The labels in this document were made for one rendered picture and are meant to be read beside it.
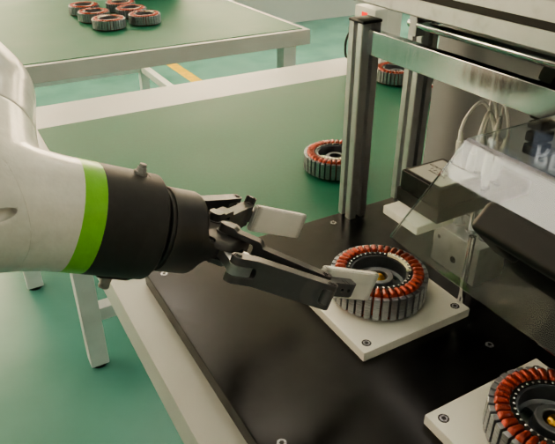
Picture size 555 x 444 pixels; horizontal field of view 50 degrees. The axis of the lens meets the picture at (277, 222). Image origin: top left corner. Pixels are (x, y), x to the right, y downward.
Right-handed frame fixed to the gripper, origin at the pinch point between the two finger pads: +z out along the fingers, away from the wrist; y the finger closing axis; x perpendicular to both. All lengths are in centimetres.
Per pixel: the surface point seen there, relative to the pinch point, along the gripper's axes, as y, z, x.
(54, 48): -148, 3, -9
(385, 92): -66, 60, 16
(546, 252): 30.0, -15.6, 14.3
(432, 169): -0.7, 10.7, 11.7
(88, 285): -89, 12, -57
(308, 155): -37.1, 22.1, 2.1
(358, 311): 3.4, 4.9, -4.9
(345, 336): 4.7, 3.1, -7.3
